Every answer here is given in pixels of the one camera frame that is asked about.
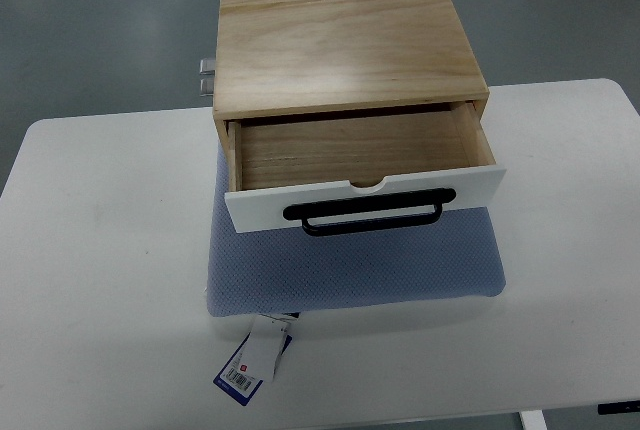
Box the white top drawer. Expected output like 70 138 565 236
225 102 506 233

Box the black metal drawer handle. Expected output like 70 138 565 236
282 188 457 237

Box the light wood drawer cabinet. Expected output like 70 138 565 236
212 0 490 161

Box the blue textured cushion mat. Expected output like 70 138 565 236
206 155 506 317

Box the grey metal clamp lower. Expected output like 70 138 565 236
200 76 214 96

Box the grey metal clamp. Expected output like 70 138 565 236
200 76 214 96
199 57 216 75

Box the grey metal clamp upper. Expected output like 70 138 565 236
199 57 216 75

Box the white and blue price tag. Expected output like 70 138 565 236
213 313 300 406

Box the white table leg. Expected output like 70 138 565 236
519 410 548 430

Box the black table control panel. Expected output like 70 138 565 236
597 400 640 415

